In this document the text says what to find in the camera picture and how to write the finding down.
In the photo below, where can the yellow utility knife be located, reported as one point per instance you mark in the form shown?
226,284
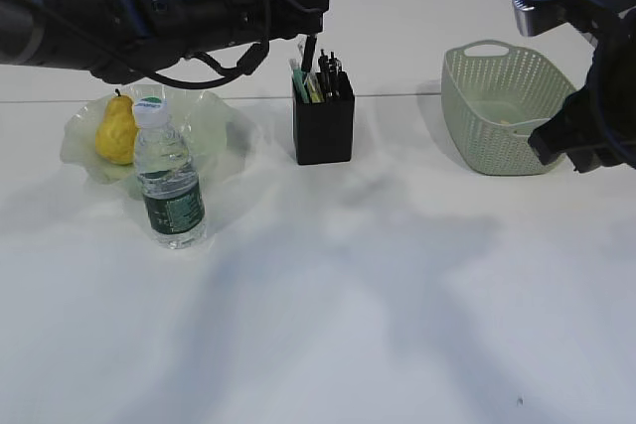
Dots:
313,87

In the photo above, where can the clear plastic water bottle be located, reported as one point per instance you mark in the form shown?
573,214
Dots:
168,179

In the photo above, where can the green plastic woven basket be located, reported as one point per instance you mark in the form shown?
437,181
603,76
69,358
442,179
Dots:
487,81

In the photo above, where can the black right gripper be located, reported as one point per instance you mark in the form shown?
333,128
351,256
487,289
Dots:
595,126

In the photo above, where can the mint green utility knife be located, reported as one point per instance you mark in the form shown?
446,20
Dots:
298,78

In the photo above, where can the clear plastic ruler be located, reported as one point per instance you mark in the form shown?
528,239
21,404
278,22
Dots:
307,51

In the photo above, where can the green wavy glass plate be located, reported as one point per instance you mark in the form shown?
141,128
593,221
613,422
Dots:
200,116

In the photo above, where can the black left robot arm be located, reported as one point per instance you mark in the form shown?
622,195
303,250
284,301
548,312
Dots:
103,37

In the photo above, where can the yellow pear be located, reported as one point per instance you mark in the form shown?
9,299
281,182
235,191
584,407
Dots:
116,133

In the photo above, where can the black square pen holder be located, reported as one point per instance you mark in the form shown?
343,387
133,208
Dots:
323,133

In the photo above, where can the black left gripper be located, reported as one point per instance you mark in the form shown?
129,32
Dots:
188,27

